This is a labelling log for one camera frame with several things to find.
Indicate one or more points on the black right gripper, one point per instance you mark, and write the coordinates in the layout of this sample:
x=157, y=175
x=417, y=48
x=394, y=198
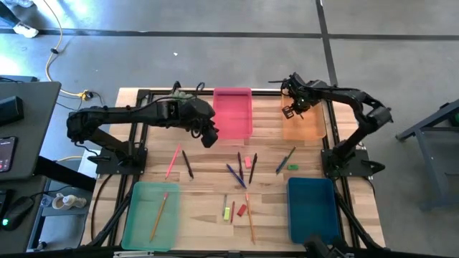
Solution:
x=297, y=91

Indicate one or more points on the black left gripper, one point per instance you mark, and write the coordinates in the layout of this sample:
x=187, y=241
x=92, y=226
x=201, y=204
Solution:
x=209, y=136

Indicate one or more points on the green crayon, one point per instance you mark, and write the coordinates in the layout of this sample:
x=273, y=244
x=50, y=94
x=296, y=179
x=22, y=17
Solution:
x=291, y=152

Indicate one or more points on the purple pen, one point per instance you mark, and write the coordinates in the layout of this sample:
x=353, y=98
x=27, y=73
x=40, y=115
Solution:
x=240, y=165

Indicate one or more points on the pink pencil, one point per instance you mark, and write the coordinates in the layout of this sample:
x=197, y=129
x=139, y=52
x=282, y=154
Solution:
x=173, y=161

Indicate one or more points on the blue pen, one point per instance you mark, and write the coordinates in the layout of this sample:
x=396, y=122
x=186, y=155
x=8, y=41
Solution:
x=235, y=174

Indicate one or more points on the pink eraser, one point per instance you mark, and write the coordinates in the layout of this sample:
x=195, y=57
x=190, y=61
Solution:
x=247, y=162

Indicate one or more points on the green eraser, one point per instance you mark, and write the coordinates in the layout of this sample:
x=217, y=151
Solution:
x=293, y=167

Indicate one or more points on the grey crayon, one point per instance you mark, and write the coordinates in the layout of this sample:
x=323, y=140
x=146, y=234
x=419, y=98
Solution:
x=224, y=204

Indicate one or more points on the yellow eraser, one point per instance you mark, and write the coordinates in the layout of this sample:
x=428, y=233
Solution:
x=227, y=214

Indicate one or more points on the yellow pencil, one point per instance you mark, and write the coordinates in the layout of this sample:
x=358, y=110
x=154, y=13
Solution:
x=159, y=217
x=250, y=218

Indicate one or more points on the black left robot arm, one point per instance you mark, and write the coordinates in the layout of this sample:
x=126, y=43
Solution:
x=118, y=114

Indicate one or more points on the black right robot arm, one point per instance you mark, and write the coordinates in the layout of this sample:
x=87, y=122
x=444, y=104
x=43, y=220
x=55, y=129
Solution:
x=358, y=98

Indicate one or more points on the orange plastic bin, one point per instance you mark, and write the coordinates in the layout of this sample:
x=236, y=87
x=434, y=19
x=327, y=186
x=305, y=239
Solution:
x=308, y=127

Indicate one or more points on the pink plastic bin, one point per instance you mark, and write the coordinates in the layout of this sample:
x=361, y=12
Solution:
x=233, y=118

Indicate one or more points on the green potted plant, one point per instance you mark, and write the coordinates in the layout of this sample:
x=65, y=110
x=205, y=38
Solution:
x=182, y=95

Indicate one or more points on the red crayon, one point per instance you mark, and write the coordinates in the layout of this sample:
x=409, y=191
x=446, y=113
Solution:
x=232, y=212

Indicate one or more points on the red eraser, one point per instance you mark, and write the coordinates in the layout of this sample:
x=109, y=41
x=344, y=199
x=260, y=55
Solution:
x=242, y=210

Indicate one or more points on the blue plastic bin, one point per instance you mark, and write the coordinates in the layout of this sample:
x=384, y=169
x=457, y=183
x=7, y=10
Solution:
x=312, y=211

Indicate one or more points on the green plastic bin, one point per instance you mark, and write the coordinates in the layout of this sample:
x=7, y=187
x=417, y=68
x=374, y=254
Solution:
x=143, y=229

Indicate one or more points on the white paper sheet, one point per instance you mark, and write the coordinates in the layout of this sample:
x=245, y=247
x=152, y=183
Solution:
x=86, y=168

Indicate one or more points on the black bulky equipment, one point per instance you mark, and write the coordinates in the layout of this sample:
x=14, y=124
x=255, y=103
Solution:
x=317, y=247

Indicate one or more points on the blue-grey metal stand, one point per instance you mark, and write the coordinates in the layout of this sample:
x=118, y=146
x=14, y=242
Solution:
x=430, y=179

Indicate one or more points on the beige ceramic cups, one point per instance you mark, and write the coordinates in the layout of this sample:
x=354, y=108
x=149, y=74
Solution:
x=68, y=201

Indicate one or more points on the green round object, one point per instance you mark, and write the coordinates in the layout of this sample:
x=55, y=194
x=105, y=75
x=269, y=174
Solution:
x=455, y=118

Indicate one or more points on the black box device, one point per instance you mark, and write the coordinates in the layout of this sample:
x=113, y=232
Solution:
x=10, y=109

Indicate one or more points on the black smartphone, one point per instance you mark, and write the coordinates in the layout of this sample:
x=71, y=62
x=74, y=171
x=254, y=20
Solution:
x=7, y=154

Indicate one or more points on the black computer mouse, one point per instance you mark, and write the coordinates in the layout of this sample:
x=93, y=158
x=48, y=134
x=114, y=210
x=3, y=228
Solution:
x=18, y=213

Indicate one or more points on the person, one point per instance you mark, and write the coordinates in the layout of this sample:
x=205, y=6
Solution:
x=26, y=30

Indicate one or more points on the black aluminium frame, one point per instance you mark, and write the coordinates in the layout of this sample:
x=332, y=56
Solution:
x=267, y=92

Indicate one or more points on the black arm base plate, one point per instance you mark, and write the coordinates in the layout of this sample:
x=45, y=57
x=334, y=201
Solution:
x=358, y=166
x=107, y=166

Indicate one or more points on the silver metal bracket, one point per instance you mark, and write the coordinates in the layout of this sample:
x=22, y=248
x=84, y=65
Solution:
x=132, y=254

